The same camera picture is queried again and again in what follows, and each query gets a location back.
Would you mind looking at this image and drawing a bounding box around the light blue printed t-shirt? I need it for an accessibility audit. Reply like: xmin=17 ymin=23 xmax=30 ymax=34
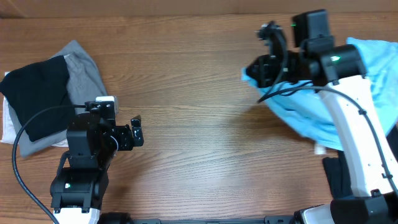
xmin=241 ymin=37 xmax=398 ymax=152

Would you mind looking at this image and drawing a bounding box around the black folded garment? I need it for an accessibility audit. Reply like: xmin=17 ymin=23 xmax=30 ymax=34
xmin=1 ymin=55 xmax=75 ymax=141

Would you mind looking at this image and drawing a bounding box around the white folded garment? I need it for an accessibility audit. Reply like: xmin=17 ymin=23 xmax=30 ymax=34
xmin=0 ymin=72 xmax=69 ymax=148

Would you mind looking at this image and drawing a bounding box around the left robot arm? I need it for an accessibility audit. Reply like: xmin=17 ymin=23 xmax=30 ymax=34
xmin=50 ymin=113 xmax=144 ymax=223

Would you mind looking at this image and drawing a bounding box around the black garment at right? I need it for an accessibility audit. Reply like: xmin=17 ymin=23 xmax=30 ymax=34
xmin=322 ymin=124 xmax=398 ymax=200

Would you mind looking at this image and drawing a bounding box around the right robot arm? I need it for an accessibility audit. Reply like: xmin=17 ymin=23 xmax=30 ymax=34
xmin=246 ymin=9 xmax=397 ymax=224

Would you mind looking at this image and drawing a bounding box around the grey folded garment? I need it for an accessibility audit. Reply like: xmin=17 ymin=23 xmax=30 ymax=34
xmin=9 ymin=40 xmax=107 ymax=157

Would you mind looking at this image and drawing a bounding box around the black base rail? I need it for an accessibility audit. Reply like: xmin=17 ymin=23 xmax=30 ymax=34
xmin=131 ymin=215 xmax=295 ymax=224

